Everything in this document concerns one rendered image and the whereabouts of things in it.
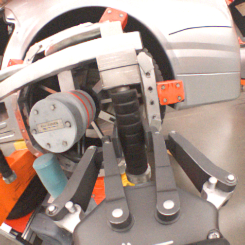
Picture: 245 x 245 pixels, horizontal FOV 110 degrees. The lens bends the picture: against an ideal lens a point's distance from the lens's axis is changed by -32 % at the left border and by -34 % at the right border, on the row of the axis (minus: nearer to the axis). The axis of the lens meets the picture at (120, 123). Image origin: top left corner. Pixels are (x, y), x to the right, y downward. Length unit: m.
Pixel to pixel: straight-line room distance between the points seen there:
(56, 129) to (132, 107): 0.18
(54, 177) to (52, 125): 0.20
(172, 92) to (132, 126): 0.27
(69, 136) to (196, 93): 0.55
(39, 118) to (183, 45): 0.60
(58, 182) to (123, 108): 0.35
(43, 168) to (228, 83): 0.88
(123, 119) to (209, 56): 0.60
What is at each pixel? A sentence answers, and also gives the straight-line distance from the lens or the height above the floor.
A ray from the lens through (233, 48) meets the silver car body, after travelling 0.85.
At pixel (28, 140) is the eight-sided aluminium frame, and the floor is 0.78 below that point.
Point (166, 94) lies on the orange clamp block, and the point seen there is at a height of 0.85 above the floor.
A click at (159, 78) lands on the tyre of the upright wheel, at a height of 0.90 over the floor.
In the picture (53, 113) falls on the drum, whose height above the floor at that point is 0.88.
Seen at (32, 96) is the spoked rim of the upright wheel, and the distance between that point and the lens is 0.60.
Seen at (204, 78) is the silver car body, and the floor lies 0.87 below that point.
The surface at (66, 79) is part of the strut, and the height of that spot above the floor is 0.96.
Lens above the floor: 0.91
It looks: 18 degrees down
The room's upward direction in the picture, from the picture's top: 12 degrees counter-clockwise
